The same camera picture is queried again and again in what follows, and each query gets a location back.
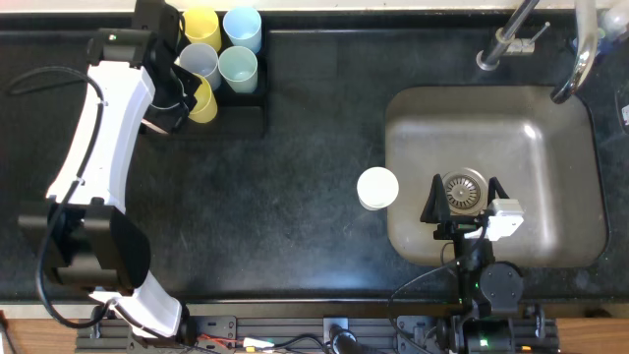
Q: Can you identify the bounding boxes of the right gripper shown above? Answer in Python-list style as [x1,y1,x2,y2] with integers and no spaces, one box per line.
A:
[420,173,511,243]

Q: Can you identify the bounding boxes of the white cup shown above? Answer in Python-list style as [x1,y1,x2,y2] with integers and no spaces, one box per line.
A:
[356,166,400,212]

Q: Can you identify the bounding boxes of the yellow cup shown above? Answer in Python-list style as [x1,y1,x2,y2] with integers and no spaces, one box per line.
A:
[182,5,223,53]
[188,73,219,125]

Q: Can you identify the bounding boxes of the steel sink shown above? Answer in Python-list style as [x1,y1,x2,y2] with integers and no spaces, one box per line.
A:
[384,86,610,269]

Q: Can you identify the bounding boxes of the black object with white label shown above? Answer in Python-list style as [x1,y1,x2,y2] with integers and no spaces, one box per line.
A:
[613,81,629,137]

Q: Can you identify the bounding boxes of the steel tap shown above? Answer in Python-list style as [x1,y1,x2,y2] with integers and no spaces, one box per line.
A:
[475,0,601,105]

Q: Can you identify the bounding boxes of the black tray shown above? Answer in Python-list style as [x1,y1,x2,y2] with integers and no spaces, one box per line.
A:
[140,9,270,142]

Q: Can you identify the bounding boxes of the green cup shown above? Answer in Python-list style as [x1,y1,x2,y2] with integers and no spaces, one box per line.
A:
[217,45,259,94]

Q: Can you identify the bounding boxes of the blue cup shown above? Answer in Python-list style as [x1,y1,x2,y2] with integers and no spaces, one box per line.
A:
[222,5,263,55]

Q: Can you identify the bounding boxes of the grey cup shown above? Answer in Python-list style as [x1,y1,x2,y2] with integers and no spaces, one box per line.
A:
[178,42,222,91]

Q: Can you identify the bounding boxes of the pink cup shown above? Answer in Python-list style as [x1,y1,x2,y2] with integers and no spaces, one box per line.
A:
[141,116,171,135]

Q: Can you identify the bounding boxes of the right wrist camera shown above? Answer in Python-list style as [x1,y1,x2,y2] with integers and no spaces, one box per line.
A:
[464,198,526,242]

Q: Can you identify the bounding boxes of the black cable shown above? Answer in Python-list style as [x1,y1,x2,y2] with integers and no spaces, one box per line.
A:
[386,210,492,353]
[4,66,117,329]

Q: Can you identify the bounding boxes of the mounting rail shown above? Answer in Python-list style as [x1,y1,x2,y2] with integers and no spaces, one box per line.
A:
[76,314,561,354]

